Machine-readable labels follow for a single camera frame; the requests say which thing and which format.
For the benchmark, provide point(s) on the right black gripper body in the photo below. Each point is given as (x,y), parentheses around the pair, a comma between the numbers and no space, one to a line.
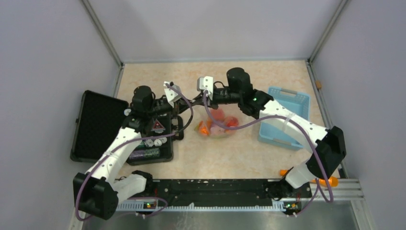
(225,95)

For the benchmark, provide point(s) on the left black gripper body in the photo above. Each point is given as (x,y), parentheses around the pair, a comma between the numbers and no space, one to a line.
(158,108)

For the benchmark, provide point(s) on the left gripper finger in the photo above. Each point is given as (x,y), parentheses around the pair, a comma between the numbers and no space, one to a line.
(179,108)
(184,101)

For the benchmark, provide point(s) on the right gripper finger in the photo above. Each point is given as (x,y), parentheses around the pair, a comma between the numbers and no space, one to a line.
(198,103)
(199,96)

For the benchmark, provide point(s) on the clear zip top bag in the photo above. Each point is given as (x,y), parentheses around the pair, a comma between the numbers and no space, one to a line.
(229,110)

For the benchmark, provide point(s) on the peach fruit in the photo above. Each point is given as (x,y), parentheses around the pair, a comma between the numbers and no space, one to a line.
(218,115)

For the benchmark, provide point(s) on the green apple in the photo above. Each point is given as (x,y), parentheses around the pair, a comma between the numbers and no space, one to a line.
(222,136)

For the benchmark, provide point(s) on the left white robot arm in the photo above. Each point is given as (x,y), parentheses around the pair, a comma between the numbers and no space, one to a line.
(96,192)

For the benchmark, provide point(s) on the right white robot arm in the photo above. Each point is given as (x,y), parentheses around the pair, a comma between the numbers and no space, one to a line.
(327,145)

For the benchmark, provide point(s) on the black open tool case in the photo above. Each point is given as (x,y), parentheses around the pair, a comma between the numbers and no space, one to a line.
(100,118)

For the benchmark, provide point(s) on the small brown object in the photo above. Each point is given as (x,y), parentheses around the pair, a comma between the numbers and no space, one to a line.
(318,84)

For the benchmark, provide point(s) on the orange carrot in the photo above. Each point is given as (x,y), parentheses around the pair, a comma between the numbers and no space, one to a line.
(332,181)

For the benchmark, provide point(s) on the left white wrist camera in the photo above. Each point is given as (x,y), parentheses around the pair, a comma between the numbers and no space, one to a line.
(172,93)

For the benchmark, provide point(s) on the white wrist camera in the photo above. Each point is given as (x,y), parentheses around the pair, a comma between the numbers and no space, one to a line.
(205,83)
(172,93)

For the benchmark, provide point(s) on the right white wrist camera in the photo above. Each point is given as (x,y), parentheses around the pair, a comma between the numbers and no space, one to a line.
(205,83)

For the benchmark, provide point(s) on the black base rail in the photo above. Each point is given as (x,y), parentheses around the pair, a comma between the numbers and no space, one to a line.
(224,192)

